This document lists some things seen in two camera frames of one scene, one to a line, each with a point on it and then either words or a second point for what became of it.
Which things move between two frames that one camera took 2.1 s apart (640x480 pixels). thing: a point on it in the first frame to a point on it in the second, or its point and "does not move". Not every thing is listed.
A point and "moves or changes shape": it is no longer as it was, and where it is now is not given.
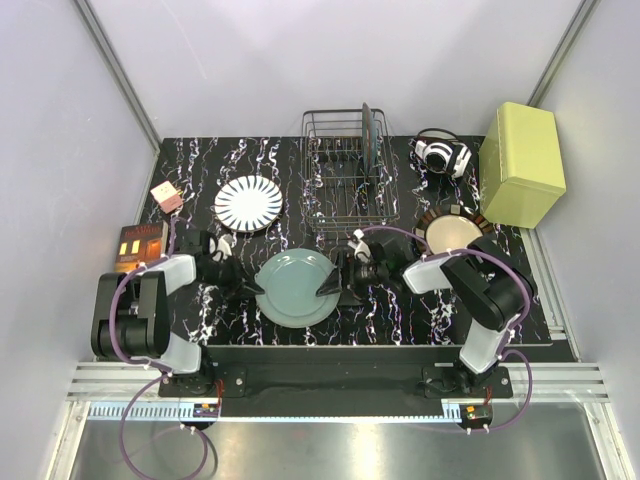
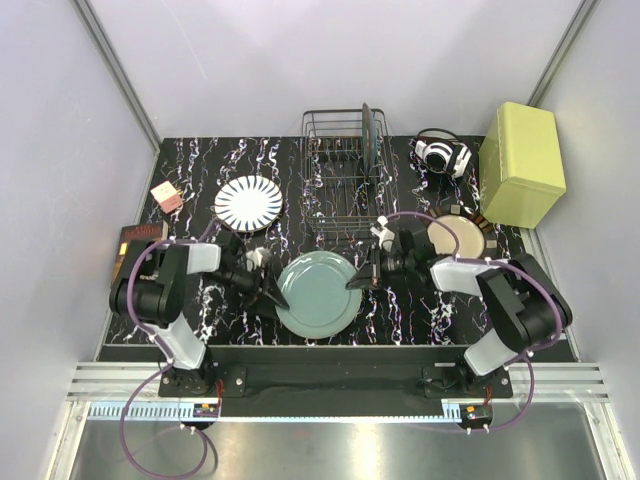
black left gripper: [232, 272] to [264, 282]
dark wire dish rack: [349, 179] does not move
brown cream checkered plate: [451, 227] does not move
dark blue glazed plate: [369, 139] does not move
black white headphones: [442, 151] does not move
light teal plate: [291, 279] moves or changes shape
